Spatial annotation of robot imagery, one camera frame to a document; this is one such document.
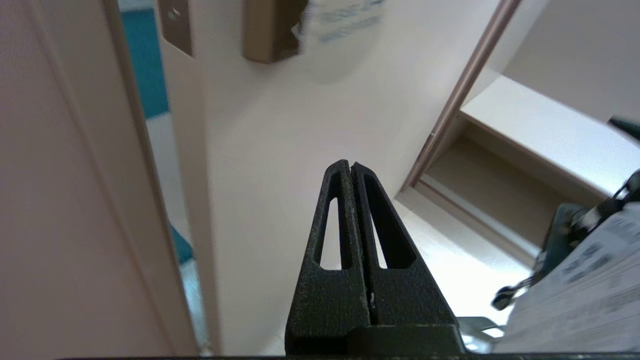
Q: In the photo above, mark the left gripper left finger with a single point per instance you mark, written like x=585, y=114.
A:
x=325, y=305

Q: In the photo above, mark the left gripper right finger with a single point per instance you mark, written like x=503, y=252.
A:
x=410, y=310

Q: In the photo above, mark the blue and white door hanger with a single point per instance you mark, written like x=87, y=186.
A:
x=345, y=17

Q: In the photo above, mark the cream door panel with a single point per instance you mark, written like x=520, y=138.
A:
x=300, y=125

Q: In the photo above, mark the bronze door lock plate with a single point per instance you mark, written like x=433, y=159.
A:
x=267, y=30

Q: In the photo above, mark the metal door latch plate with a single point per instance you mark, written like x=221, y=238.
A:
x=175, y=25

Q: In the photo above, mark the white printed paper label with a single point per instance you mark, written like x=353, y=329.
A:
x=575, y=300

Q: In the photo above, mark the white shelf board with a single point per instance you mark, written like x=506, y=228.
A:
x=540, y=130

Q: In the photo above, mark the brown wooden frame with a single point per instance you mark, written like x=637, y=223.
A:
x=469, y=75

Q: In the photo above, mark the pink-brown door frame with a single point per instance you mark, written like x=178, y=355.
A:
x=75, y=175

